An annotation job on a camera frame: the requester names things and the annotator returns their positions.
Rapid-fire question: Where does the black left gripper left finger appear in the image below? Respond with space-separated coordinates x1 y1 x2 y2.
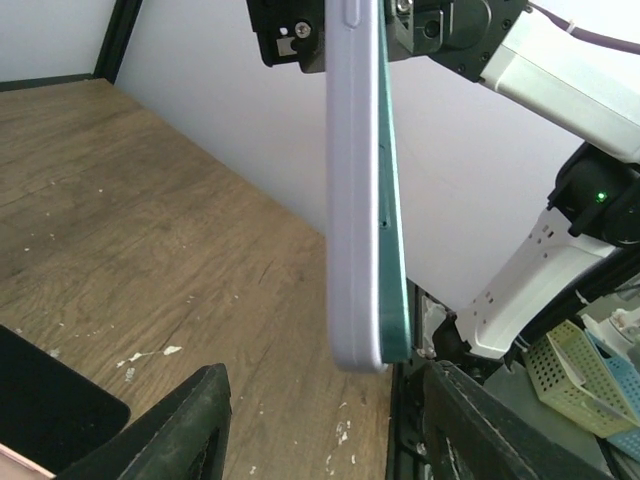
57 363 232 480

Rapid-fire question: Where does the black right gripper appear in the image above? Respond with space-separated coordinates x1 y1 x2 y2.
246 0 526 80

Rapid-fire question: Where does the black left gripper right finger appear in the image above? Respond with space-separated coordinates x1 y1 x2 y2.
423 361 610 479

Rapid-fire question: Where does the lilac phone case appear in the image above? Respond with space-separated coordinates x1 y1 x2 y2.
325 0 386 373

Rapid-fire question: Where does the black smartphone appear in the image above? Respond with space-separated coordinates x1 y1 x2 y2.
1 327 131 474

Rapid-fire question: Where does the pink phone case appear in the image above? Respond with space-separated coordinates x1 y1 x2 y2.
0 445 55 480

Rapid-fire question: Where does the yellow perforated plastic basket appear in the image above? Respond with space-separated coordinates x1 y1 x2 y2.
523 321 639 438

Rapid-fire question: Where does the blue perforated plastic basket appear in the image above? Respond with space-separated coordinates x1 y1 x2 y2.
586 332 639 462

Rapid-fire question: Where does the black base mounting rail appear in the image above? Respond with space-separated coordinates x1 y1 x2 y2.
385 280 435 480

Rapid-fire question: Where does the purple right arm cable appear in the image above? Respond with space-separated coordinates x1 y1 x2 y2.
527 1 640 55

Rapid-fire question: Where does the black metal enclosure frame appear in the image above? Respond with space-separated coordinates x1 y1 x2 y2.
1 0 143 92

